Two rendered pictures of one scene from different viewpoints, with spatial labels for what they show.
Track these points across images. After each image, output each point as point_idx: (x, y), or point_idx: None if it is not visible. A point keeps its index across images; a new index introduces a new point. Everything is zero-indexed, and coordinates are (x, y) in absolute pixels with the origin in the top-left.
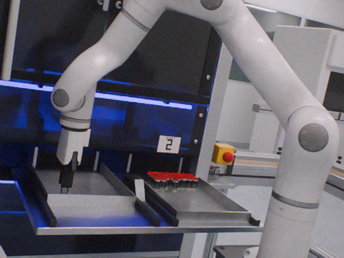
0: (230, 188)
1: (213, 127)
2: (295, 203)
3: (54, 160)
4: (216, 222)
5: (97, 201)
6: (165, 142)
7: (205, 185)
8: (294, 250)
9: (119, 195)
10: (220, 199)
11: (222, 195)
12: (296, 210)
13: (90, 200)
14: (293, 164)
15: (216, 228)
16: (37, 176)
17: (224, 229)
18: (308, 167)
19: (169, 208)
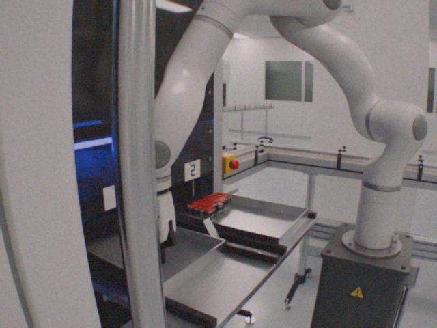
0: (236, 191)
1: (219, 140)
2: (396, 188)
3: (90, 229)
4: (295, 230)
5: (199, 266)
6: (189, 169)
7: (234, 197)
8: (393, 227)
9: (214, 248)
10: (261, 206)
11: (263, 202)
12: (397, 193)
13: (194, 268)
14: (400, 156)
15: (302, 236)
16: (107, 262)
17: (304, 234)
18: (410, 154)
19: (261, 238)
